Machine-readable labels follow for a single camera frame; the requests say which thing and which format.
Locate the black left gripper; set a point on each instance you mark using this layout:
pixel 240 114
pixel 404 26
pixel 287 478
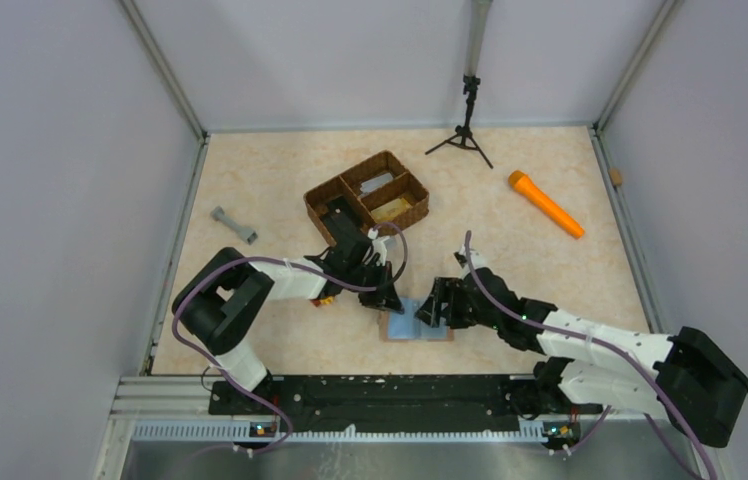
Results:
pixel 374 279

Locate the brown leather card holder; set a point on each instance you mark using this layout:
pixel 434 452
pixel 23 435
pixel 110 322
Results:
pixel 404 327

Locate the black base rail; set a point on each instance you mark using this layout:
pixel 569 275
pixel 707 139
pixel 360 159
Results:
pixel 400 403

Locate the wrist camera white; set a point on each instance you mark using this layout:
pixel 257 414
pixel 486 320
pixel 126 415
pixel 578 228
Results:
pixel 378 252
pixel 469 259

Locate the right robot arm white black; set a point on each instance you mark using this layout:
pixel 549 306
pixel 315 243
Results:
pixel 686 376

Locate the small tan block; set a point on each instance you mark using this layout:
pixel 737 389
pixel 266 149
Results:
pixel 615 176

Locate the silver card in basket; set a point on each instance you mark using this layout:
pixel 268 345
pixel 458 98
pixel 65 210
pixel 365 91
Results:
pixel 372 184

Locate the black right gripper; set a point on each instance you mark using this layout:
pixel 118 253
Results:
pixel 444 300

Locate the black mini tripod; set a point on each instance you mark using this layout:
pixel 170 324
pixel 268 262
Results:
pixel 463 137

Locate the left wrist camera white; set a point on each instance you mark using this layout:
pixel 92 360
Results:
pixel 378 252

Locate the grey plastic connector piece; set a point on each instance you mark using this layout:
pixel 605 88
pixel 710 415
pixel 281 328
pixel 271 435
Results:
pixel 244 233

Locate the yellow red toy car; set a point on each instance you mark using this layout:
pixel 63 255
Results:
pixel 320 302

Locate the brown wicker divided basket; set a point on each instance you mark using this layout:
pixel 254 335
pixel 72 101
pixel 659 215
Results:
pixel 405 184

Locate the gold card in basket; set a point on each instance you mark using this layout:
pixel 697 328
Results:
pixel 390 210

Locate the orange flashlight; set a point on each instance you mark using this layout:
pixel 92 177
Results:
pixel 523 185

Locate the black object in basket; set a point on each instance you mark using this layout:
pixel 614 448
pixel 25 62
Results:
pixel 341 221

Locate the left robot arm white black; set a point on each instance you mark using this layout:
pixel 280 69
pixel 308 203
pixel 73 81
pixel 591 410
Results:
pixel 219 305

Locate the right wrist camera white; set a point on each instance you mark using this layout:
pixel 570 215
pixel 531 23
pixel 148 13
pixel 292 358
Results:
pixel 469 259

